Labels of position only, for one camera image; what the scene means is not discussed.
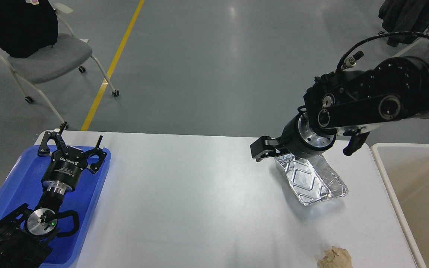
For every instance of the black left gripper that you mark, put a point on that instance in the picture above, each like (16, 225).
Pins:
(64, 167)

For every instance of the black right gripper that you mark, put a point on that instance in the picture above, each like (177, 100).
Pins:
(299, 139)

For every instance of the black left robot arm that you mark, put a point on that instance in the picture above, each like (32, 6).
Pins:
(47, 201)

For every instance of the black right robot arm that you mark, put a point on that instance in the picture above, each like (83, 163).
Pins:
(353, 103)

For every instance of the aluminium foil tray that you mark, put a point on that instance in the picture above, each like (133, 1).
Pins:
(312, 180)

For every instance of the grey office chair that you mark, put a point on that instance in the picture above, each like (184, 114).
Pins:
(52, 62)

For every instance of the beige plastic bin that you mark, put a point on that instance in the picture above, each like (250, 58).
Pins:
(404, 169)

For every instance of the crumpled brown paper ball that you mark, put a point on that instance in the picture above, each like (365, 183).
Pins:
(335, 258)

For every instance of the black backpack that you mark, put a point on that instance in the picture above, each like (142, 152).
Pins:
(27, 26)

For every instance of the dark grey jacket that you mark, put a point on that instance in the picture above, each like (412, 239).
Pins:
(404, 15)

